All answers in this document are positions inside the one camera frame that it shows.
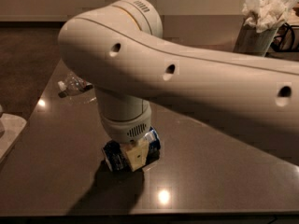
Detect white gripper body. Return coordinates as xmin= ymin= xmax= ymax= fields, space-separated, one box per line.
xmin=101 ymin=105 xmax=151 ymax=144

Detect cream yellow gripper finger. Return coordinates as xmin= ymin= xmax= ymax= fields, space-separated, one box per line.
xmin=121 ymin=138 xmax=150 ymax=172

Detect blue pepsi can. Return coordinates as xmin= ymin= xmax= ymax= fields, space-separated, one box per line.
xmin=102 ymin=127 xmax=161 ymax=172

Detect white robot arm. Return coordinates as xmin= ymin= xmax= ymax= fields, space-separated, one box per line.
xmin=58 ymin=0 xmax=299 ymax=164

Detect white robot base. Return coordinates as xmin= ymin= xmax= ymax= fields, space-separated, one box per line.
xmin=0 ymin=105 xmax=27 ymax=163

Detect clear plastic water bottle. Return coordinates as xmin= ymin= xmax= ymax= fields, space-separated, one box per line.
xmin=58 ymin=72 xmax=93 ymax=96

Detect metal cup with napkins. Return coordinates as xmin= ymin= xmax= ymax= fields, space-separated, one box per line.
xmin=233 ymin=23 xmax=278 ymax=57

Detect white crumpled paper napkins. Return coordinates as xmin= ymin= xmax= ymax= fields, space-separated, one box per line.
xmin=242 ymin=0 xmax=299 ymax=33

